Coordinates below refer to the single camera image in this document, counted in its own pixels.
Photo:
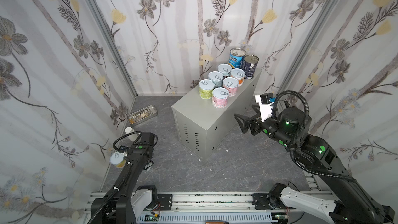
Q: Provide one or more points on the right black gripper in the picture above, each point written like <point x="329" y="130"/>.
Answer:
<point x="252" y="124"/>

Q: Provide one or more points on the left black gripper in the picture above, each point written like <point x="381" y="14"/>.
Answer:
<point x="125" y="154"/>

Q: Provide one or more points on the yellow can white lid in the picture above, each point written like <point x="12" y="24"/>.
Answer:
<point x="117" y="160"/>

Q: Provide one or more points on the pale pink can white lid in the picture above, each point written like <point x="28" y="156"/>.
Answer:
<point x="220" y="97"/>

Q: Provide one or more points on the orange can white lid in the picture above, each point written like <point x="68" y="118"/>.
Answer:
<point x="238" y="74"/>

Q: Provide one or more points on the light teal can white lid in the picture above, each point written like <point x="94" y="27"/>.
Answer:
<point x="216" y="77"/>

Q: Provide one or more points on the green can white lid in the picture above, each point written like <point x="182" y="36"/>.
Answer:
<point x="206" y="86"/>

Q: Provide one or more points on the dark navy food can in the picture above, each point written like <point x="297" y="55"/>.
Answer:
<point x="249" y="65"/>

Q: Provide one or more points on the blue soup can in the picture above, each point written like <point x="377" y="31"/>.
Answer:
<point x="236" y="57"/>

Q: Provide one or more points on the teal grey can white lid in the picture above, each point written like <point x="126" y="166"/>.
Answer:
<point x="147" y="169"/>

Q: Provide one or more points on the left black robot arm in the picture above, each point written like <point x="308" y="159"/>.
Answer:
<point x="127" y="177"/>

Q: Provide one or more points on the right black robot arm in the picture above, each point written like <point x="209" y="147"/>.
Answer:
<point x="286" y="120"/>

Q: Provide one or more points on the metal tray with contents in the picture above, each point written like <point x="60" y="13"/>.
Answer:
<point x="142" y="115"/>

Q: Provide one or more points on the grey metal cabinet box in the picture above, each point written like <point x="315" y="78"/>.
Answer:
<point x="201" y="127"/>

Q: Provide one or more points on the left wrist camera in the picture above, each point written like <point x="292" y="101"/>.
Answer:
<point x="123" y="149"/>

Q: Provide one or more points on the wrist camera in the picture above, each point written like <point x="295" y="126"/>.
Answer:
<point x="123" y="149"/>
<point x="265" y="102"/>

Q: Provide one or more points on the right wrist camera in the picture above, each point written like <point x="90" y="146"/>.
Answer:
<point x="265" y="102"/>

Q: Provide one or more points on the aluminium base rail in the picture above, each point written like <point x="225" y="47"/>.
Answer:
<point x="146" y="207"/>

